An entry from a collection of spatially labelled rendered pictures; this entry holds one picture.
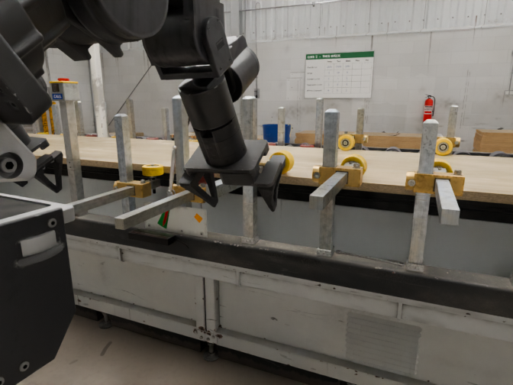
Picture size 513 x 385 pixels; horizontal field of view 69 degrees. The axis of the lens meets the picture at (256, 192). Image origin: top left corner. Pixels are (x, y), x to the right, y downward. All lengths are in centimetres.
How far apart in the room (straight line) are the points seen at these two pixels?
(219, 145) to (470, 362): 128
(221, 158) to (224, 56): 12
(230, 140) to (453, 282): 80
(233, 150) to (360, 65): 785
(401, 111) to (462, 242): 696
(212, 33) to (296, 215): 103
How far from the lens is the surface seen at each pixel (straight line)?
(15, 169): 27
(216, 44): 41
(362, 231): 133
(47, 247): 43
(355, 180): 105
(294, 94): 858
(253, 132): 113
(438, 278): 111
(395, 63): 823
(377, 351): 157
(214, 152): 47
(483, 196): 123
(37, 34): 27
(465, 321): 122
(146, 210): 107
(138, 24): 31
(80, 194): 164
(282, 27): 883
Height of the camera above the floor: 115
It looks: 14 degrees down
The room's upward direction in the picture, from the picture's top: straight up
